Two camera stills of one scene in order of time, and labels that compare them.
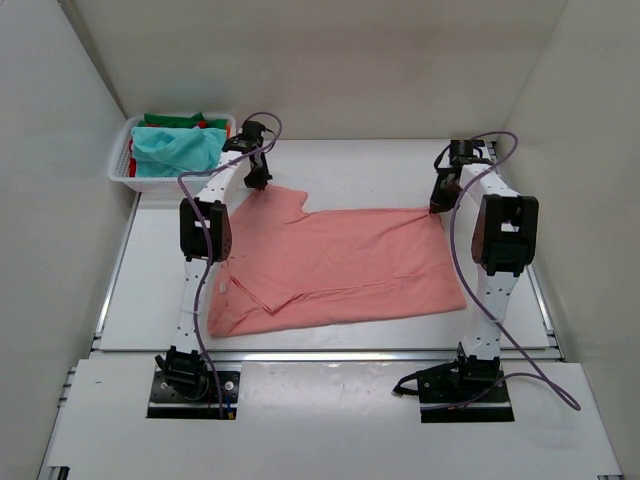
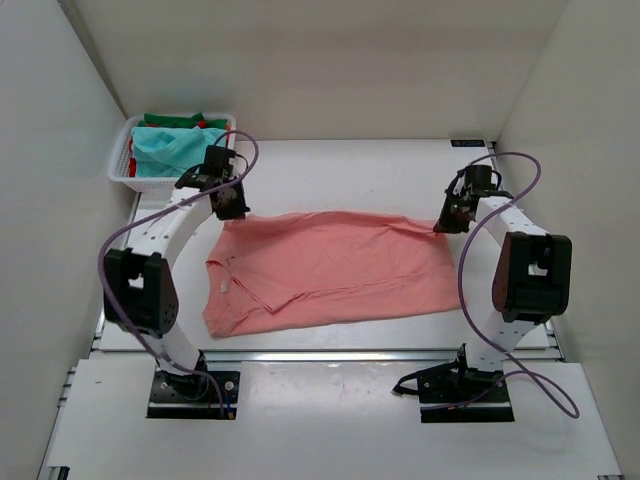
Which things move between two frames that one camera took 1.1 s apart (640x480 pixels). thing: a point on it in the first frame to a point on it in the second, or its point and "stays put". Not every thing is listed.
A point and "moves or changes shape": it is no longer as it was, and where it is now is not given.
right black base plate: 470,390 stays put
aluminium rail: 109,355 stays put
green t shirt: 179,121 stays put
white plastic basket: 119,170 stays put
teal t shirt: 175,151 stays put
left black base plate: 193,394 stays put
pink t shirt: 289,267 moves or changes shape
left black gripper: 256,174 to 228,205
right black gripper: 443,194 to 451,218
